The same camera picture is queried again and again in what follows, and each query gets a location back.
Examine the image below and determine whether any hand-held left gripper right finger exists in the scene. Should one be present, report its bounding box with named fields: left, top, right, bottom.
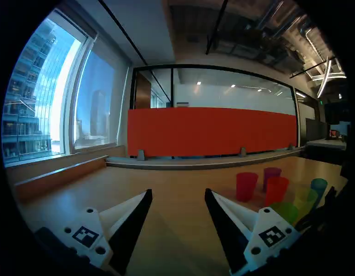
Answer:
left=204, top=188, right=303, bottom=276

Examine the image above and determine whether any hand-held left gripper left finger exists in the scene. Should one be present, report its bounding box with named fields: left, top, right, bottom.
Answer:
left=35, top=188, right=154, bottom=276

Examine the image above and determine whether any green plastic cup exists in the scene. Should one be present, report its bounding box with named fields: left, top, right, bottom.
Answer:
left=269, top=201, right=299, bottom=227

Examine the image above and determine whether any orange plastic cup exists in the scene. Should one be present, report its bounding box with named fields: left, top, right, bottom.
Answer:
left=265, top=176, right=290, bottom=208

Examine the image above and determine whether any pink plastic cup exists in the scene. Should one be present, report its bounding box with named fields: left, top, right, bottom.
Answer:
left=236, top=172, right=259, bottom=202

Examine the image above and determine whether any yellow plastic cup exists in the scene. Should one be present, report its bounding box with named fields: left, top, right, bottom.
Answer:
left=293, top=187, right=319, bottom=221

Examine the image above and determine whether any purple plastic cup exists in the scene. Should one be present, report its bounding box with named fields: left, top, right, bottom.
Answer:
left=263, top=167, right=282, bottom=192

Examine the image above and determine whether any blue plastic cup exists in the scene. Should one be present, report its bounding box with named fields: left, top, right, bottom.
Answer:
left=310, top=178, right=328, bottom=208

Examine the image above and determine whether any white-topped desk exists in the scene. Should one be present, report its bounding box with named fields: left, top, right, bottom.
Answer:
left=305, top=138, right=348, bottom=165

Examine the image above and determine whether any red desk screen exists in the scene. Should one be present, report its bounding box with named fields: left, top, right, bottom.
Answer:
left=105, top=107, right=306, bottom=171

